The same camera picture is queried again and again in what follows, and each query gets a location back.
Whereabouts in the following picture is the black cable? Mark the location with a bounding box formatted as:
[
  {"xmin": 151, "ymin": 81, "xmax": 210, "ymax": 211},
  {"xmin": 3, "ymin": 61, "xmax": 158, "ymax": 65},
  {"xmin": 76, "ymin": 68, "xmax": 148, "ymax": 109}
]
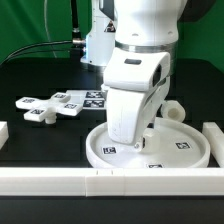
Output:
[{"xmin": 0, "ymin": 40, "xmax": 75, "ymax": 66}]

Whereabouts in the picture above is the white cross-shaped table base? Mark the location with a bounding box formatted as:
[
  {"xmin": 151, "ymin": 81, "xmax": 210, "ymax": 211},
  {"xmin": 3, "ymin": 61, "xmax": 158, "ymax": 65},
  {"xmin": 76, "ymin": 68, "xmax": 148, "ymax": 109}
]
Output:
[{"xmin": 15, "ymin": 92, "xmax": 83, "ymax": 124}]

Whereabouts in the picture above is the black cable connector post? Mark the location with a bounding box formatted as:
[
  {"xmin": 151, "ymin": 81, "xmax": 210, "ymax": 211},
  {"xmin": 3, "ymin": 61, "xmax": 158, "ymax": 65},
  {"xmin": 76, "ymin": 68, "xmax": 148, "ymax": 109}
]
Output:
[{"xmin": 70, "ymin": 0, "xmax": 85, "ymax": 56}]

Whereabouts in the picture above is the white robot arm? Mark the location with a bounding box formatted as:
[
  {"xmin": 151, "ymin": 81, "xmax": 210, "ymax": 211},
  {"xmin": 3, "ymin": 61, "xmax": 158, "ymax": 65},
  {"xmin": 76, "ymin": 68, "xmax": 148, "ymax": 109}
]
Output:
[{"xmin": 81, "ymin": 0, "xmax": 188, "ymax": 145}]

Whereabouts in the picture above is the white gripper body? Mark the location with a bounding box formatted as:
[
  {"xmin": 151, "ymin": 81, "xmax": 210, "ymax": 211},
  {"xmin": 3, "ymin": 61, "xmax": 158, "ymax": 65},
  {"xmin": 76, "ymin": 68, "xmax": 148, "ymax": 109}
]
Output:
[{"xmin": 107, "ymin": 78, "xmax": 170, "ymax": 146}]

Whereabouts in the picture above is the white marker tag plate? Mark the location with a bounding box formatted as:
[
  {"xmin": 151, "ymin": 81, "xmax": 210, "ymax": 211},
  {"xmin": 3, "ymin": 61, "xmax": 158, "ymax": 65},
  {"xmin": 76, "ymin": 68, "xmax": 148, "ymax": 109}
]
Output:
[{"xmin": 67, "ymin": 90, "xmax": 106, "ymax": 110}]

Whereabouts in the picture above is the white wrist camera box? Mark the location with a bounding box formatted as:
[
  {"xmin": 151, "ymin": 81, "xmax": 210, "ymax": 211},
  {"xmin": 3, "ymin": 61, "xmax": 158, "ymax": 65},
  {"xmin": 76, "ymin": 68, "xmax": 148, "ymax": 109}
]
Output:
[{"xmin": 103, "ymin": 48, "xmax": 170, "ymax": 92}]

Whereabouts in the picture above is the white round table top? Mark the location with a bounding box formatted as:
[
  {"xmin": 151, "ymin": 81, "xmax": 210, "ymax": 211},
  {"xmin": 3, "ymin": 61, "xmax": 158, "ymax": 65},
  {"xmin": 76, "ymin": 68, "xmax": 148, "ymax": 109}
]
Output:
[{"xmin": 86, "ymin": 117, "xmax": 210, "ymax": 169}]

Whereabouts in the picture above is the white barrier block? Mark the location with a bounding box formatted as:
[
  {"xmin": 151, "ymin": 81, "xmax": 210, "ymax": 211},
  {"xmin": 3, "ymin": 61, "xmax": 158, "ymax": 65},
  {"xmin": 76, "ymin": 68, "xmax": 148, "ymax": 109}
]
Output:
[
  {"xmin": 202, "ymin": 122, "xmax": 224, "ymax": 168},
  {"xmin": 0, "ymin": 121, "xmax": 9, "ymax": 150}
]

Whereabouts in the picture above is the thin grey cable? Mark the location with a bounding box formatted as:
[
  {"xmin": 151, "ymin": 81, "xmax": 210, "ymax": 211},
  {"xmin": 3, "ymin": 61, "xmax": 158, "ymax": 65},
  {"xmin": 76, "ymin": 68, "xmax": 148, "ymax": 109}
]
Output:
[{"xmin": 43, "ymin": 0, "xmax": 58, "ymax": 59}]

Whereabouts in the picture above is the white left barrier block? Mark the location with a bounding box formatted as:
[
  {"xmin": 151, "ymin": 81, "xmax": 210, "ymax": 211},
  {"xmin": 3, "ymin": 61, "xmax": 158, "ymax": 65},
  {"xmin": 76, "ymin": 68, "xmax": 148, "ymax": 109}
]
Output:
[{"xmin": 0, "ymin": 121, "xmax": 9, "ymax": 150}]

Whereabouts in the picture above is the white right barrier block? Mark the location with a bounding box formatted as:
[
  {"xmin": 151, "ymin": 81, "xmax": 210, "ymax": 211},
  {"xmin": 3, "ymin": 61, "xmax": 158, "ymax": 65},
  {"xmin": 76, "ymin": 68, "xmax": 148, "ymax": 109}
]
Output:
[{"xmin": 202, "ymin": 122, "xmax": 224, "ymax": 168}]

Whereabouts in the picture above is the white front barrier rail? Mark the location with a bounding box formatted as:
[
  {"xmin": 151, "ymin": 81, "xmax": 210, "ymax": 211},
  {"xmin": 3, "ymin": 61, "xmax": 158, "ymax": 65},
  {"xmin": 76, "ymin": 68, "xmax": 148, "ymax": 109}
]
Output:
[{"xmin": 0, "ymin": 168, "xmax": 224, "ymax": 196}]

